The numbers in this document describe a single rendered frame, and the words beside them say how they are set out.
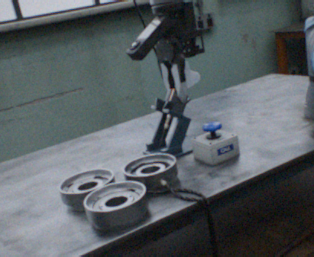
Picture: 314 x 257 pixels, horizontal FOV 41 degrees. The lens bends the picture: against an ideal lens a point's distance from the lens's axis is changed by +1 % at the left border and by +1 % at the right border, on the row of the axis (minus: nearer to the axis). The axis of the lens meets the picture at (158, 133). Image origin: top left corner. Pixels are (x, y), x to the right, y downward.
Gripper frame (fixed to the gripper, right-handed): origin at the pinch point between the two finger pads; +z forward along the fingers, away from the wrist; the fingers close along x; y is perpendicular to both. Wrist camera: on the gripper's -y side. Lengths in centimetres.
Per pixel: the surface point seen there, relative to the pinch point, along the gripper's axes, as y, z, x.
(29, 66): 1, 0, 149
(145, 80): 65, 24, 148
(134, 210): -24.8, 9.1, -24.0
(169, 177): -14.2, 9.4, -17.1
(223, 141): 0.1, 7.5, -15.3
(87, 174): -25.2, 8.5, -3.5
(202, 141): -2.5, 7.3, -11.7
